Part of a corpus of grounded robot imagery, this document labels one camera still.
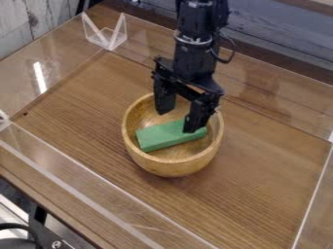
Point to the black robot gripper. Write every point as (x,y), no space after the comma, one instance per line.
(188,75)

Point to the green rectangular block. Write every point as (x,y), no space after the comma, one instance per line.
(160,136)

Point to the brown wooden bowl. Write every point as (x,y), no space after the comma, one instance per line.
(177,160)

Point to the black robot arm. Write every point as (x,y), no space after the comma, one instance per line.
(201,17)

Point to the clear acrylic corner bracket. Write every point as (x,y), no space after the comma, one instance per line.
(106,37)

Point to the clear acrylic enclosure wall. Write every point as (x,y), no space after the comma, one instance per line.
(263,196)

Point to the black table leg bracket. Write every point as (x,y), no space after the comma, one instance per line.
(47,239)

